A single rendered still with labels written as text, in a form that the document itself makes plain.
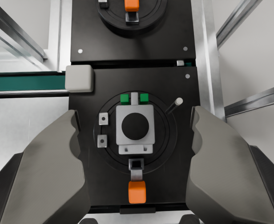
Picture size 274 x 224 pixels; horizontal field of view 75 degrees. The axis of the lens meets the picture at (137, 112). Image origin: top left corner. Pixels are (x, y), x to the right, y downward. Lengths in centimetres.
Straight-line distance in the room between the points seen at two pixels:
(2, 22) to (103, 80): 16
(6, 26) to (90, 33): 14
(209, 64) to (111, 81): 19
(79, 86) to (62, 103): 10
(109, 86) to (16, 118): 21
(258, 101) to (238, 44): 25
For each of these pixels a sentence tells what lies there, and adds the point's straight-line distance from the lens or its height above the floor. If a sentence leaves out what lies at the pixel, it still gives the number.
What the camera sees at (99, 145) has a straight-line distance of 29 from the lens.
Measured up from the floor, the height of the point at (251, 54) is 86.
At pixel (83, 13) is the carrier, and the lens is 42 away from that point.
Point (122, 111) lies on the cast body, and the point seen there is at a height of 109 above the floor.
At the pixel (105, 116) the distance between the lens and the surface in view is 29.
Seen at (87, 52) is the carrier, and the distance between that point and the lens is 37.
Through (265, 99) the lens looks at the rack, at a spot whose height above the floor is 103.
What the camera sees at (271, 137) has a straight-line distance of 54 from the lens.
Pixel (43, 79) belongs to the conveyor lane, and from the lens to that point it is 41.
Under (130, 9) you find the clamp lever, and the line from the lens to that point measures 29.
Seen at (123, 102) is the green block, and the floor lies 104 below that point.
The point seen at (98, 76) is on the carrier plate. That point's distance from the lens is 35.
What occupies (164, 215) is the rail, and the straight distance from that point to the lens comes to 35.
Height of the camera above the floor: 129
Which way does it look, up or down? 80 degrees down
